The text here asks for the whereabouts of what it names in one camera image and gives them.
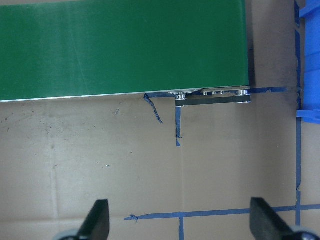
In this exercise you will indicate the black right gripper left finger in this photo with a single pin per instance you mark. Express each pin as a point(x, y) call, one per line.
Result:
point(96, 225)

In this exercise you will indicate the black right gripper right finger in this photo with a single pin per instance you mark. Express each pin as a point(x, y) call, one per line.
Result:
point(266, 224)

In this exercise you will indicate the green conveyor belt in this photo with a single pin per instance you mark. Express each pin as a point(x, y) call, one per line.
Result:
point(89, 48)

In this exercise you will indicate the blue right bin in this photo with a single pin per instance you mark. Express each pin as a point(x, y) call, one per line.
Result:
point(310, 113)

